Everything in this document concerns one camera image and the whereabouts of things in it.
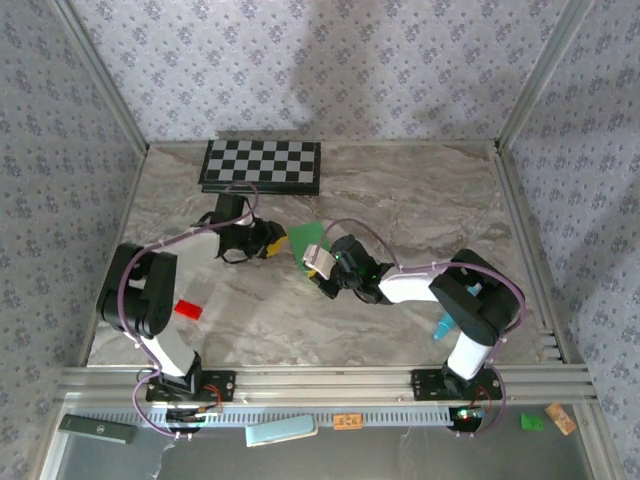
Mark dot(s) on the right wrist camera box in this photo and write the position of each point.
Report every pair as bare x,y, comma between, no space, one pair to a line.
350,250

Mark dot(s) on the wide aluminium side rail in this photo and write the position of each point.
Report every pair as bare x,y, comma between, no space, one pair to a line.
517,215

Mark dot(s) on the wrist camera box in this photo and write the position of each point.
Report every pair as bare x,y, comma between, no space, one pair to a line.
230,207
350,250

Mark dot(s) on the aluminium mounting rail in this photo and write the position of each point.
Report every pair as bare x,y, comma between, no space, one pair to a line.
325,382

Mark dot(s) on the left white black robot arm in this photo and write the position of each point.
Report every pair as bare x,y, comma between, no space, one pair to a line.
170,352

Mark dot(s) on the green paper sheet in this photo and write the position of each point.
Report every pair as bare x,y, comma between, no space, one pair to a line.
302,240

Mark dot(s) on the light blue card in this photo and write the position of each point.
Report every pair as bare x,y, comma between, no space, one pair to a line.
280,431

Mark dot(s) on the orange wooden tag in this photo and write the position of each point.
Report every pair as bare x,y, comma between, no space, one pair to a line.
347,421

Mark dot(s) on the red plastic block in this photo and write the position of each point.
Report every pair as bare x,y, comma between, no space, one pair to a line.
188,310

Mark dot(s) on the black flat device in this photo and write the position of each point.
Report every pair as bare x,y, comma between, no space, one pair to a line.
95,428

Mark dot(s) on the small green paper piece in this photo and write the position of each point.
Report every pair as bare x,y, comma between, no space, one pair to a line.
531,421

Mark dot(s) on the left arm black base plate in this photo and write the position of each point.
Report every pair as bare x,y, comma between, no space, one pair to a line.
225,387

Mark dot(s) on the aluminium corner post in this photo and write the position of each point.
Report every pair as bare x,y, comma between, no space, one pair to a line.
105,80
542,75

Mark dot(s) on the thin aluminium edge strip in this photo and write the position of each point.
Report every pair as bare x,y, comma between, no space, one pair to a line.
122,225

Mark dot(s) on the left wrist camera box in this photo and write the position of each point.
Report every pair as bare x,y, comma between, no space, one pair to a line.
230,207

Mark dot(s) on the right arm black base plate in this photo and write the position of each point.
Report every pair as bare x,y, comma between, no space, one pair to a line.
425,385

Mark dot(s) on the blue marker pen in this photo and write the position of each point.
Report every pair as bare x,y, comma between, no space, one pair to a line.
442,330

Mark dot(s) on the black and grey chessboard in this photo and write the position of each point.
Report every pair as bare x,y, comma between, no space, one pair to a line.
225,160

